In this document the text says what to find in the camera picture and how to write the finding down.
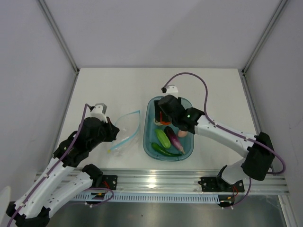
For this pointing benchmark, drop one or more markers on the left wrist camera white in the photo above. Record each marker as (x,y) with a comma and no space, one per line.
(99,111)

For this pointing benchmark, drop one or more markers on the pink egg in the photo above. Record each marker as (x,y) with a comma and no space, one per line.
(182,134)

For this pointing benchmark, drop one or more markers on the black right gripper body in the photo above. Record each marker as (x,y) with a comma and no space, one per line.
(179,100)

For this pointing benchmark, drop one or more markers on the purple eggplant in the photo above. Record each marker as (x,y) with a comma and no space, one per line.
(174,139)

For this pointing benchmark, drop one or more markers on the aluminium mounting rail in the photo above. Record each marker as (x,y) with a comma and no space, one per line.
(184,182)

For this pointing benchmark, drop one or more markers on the clear zip top bag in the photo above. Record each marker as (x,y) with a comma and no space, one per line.
(129,125)

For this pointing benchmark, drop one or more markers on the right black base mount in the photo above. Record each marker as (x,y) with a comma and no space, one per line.
(214,184)

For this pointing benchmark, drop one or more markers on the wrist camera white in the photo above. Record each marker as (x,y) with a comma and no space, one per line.
(170,90)
(99,111)

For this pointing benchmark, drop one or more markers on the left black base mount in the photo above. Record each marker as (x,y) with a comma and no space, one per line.
(109,181)

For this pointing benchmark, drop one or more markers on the dark green chili pepper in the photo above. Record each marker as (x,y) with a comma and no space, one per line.
(156,147)

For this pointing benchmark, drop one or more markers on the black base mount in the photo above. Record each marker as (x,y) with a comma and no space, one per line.
(109,181)
(214,184)

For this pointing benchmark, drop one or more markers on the light green cucumber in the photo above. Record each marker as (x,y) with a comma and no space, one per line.
(163,139)

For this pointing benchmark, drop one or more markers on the white slotted cable duct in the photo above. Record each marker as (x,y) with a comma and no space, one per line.
(195,198)

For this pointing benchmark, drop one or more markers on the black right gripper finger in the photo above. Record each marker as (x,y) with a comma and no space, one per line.
(164,117)
(158,111)

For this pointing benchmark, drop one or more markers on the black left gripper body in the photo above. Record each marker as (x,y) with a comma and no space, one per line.
(97,141)

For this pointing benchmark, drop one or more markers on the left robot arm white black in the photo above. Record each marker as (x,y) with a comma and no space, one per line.
(43,199)

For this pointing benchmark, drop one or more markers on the teal plastic tray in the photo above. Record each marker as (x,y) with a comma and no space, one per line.
(150,137)

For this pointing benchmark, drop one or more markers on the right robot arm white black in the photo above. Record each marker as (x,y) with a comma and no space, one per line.
(256,151)

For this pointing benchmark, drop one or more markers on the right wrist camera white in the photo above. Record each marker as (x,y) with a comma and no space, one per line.
(170,90)

